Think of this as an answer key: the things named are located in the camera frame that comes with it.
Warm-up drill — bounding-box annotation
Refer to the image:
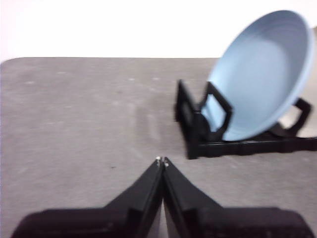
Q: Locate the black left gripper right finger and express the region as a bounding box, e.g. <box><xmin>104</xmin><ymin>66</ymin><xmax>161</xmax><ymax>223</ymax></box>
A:
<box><xmin>162</xmin><ymin>157</ymin><xmax>315</xmax><ymax>238</ymax></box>

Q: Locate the black plate rack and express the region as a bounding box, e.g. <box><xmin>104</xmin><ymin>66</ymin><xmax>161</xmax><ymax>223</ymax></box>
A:
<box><xmin>173</xmin><ymin>79</ymin><xmax>317</xmax><ymax>160</ymax></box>

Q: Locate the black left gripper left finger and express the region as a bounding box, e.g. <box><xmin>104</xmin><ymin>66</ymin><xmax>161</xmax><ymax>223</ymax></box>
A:
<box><xmin>11</xmin><ymin>156</ymin><xmax>164</xmax><ymax>238</ymax></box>

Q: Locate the blue plate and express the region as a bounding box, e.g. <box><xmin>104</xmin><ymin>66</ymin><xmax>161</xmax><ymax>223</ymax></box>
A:
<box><xmin>207</xmin><ymin>9</ymin><xmax>313</xmax><ymax>141</ymax></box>

